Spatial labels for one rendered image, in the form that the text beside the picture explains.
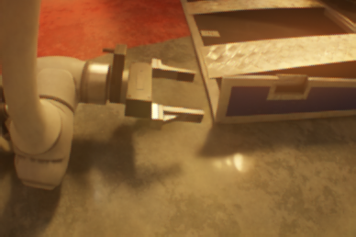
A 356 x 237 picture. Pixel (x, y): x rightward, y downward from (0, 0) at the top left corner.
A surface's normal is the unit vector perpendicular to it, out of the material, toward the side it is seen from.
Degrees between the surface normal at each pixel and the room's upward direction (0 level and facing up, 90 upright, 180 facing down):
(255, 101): 90
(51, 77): 23
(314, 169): 0
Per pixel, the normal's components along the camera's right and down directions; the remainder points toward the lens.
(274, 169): 0.07, -0.75
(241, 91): 0.08, 0.66
